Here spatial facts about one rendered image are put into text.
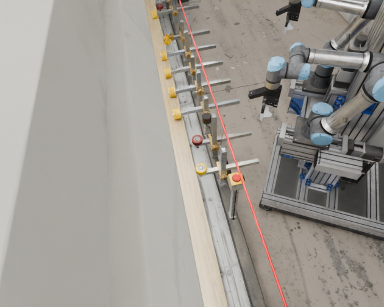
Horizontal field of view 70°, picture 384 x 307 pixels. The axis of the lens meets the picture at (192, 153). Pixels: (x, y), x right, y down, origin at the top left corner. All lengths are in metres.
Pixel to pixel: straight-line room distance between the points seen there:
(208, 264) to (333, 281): 1.34
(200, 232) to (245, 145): 1.62
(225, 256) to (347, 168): 0.96
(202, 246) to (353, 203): 1.54
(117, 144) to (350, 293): 2.63
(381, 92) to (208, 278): 1.23
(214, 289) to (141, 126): 1.48
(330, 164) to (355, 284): 1.15
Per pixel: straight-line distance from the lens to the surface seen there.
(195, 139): 2.01
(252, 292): 1.83
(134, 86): 0.20
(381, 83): 1.48
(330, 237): 2.80
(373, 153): 2.08
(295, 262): 2.65
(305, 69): 1.41
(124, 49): 0.23
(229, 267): 1.92
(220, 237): 1.97
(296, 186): 2.68
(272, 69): 1.39
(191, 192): 1.79
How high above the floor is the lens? 2.50
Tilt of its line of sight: 55 degrees down
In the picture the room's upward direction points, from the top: 8 degrees counter-clockwise
